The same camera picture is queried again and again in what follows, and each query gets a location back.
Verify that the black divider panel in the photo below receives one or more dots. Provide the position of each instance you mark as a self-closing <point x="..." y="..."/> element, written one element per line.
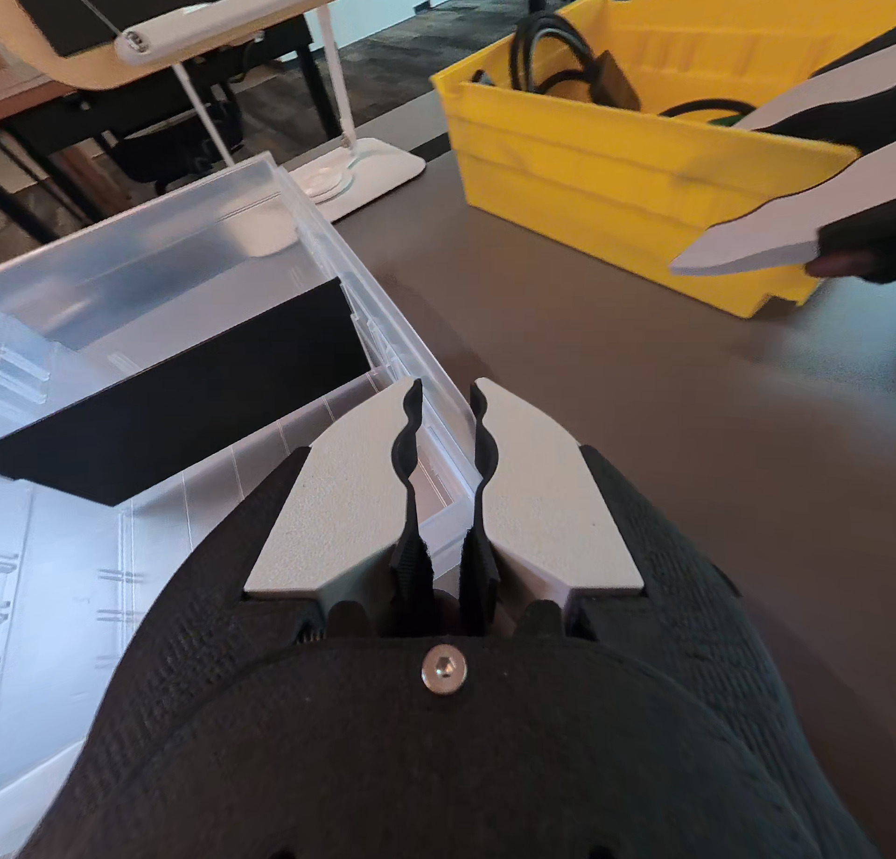
<point x="196" y="390"/>

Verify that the dark wooden desk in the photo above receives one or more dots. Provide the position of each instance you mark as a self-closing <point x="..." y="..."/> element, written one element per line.
<point x="28" y="97"/>

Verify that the grey desk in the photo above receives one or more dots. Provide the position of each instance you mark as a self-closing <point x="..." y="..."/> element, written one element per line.
<point x="595" y="418"/>

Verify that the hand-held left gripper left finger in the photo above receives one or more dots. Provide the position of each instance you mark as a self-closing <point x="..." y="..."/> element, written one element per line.
<point x="336" y="516"/>

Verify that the black board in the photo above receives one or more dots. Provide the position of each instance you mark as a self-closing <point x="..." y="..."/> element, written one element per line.
<point x="105" y="4"/>

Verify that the clear plastic bin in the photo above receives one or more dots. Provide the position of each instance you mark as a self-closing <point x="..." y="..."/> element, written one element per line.
<point x="175" y="257"/>

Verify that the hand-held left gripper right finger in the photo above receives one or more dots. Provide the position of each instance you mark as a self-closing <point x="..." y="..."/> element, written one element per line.
<point x="553" y="516"/>

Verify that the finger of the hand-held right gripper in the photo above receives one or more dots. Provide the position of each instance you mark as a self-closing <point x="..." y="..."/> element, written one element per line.
<point x="840" y="82"/>
<point x="763" y="243"/>

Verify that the yellow plastic bin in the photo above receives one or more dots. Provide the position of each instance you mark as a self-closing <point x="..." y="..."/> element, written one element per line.
<point x="595" y="187"/>

